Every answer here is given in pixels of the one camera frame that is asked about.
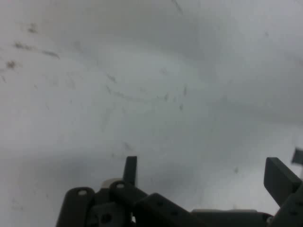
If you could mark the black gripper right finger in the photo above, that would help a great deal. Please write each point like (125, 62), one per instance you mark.
(280, 179)

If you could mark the black tape piece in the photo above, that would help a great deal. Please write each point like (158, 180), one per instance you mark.
(298, 156)

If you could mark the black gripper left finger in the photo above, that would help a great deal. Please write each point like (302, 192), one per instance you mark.
(123, 194)

